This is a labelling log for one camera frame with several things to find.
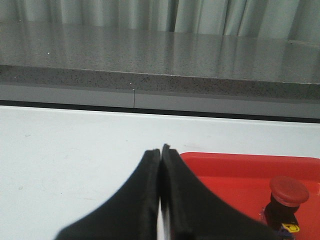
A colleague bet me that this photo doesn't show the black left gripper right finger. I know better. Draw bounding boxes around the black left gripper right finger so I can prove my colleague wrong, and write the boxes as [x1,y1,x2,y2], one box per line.
[159,144,276,240]

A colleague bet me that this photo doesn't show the red mushroom push button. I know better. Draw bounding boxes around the red mushroom push button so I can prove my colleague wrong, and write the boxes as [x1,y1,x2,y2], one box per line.
[260,175,310,240]

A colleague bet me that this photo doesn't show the grey speckled stone counter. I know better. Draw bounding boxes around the grey speckled stone counter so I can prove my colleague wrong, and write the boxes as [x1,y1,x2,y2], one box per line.
[0,21,320,123]

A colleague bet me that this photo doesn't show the red plastic tray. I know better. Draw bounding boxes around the red plastic tray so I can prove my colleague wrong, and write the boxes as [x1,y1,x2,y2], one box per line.
[180,152,320,240]

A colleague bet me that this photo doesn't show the white pleated curtain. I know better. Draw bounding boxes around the white pleated curtain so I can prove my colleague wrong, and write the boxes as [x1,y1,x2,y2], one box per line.
[0,0,320,43]

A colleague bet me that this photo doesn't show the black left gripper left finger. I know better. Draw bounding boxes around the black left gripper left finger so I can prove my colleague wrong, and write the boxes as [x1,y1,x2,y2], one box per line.
[56,149,161,240]

